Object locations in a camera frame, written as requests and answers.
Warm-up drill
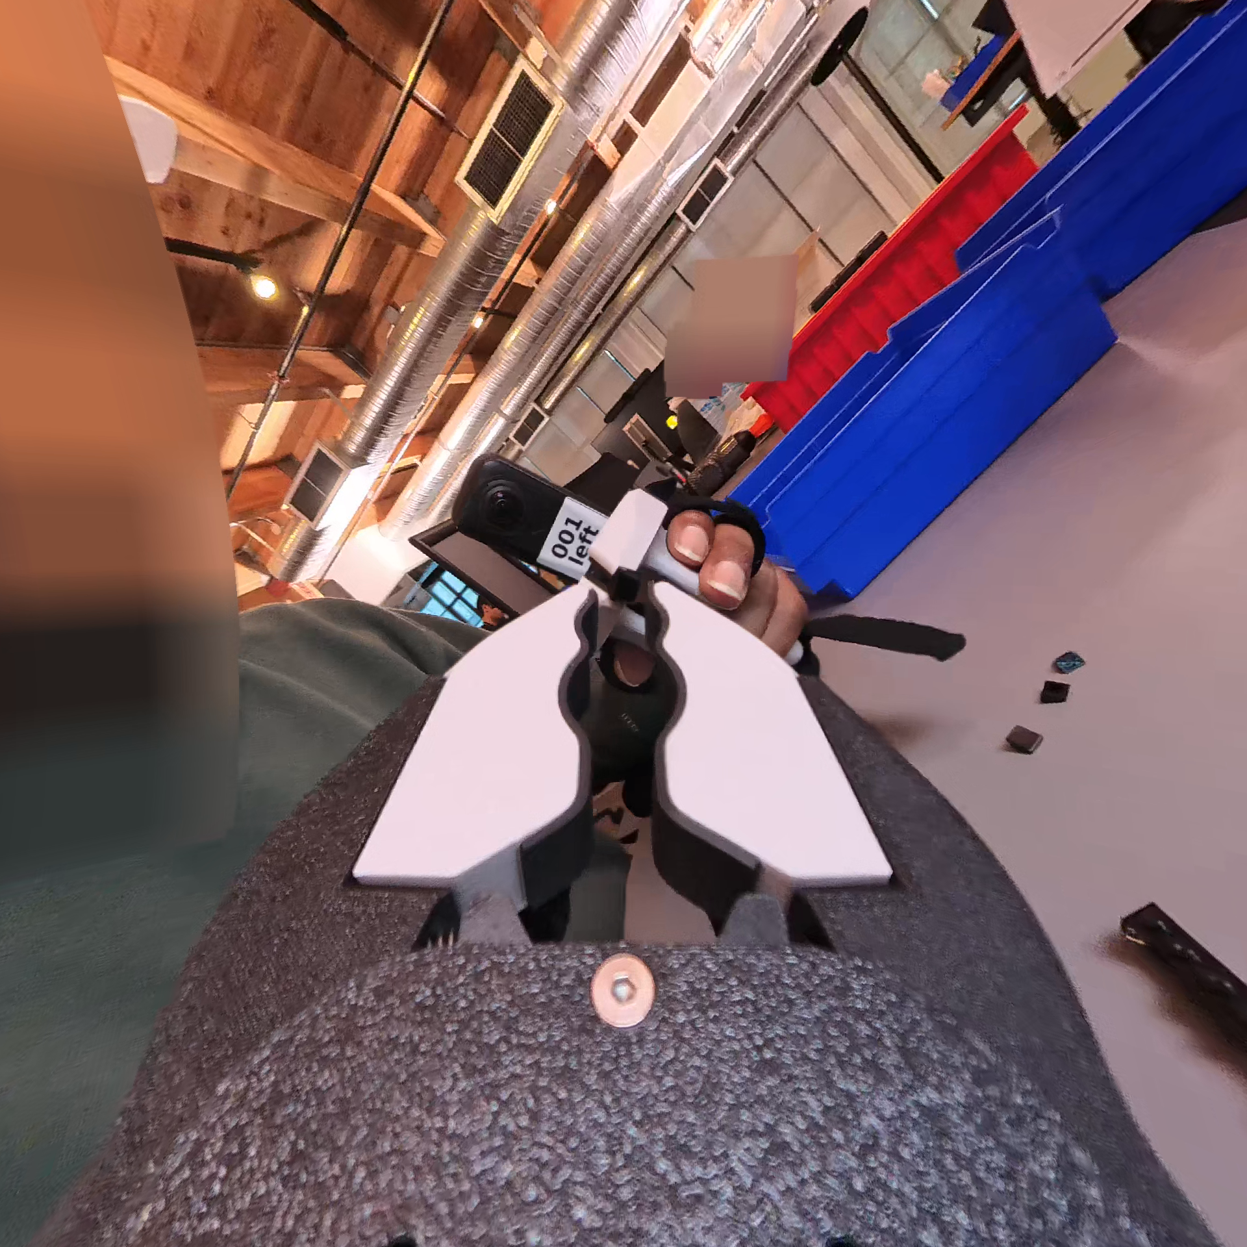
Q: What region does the person's left hand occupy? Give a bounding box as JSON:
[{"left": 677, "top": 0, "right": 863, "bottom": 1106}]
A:
[{"left": 673, "top": 527, "right": 812, "bottom": 664}]

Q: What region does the dark background equipment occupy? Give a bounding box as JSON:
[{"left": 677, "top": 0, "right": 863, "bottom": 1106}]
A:
[{"left": 601, "top": 367, "right": 757, "bottom": 505}]

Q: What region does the silver ceiling duct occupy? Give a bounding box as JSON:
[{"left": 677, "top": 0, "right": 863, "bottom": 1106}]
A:
[{"left": 273, "top": 0, "right": 786, "bottom": 587}]

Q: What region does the red plastic bin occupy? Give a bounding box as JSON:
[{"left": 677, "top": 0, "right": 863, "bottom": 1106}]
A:
[{"left": 741, "top": 109, "right": 1045, "bottom": 434}]

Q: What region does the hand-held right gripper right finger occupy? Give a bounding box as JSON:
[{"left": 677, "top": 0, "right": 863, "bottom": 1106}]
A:
[{"left": 648, "top": 582, "right": 895, "bottom": 899}]

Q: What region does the cluster of small black tiles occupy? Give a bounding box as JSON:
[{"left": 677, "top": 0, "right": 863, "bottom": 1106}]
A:
[{"left": 1002, "top": 649, "right": 1091, "bottom": 758}]

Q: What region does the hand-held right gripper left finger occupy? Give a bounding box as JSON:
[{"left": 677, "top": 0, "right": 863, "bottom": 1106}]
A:
[{"left": 352, "top": 585, "right": 600, "bottom": 910}]

